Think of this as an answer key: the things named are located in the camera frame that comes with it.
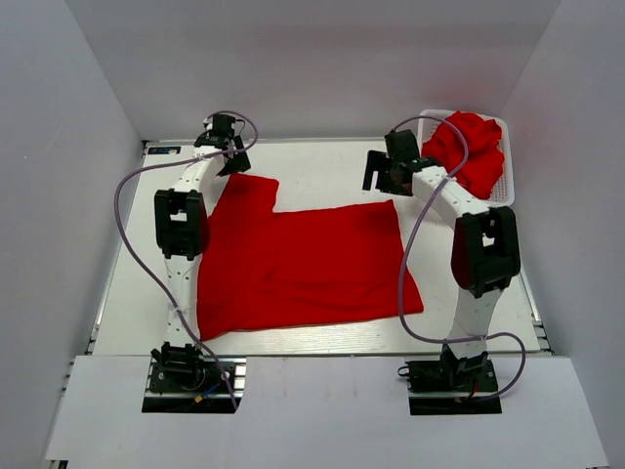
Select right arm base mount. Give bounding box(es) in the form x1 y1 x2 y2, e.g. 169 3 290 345
397 360 502 416

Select blue table label sticker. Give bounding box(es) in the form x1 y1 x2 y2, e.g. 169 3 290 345
147 146 182 155

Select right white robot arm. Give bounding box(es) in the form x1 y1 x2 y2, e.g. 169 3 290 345
362 130 521 390

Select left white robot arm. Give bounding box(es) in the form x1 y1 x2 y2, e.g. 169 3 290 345
154 111 251 359

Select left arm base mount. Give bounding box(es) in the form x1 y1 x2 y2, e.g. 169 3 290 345
142 359 246 414

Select red t shirt pile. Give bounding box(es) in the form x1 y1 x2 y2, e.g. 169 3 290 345
422 111 505 200

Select white plastic basket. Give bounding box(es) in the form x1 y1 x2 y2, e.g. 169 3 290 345
417 109 515 205

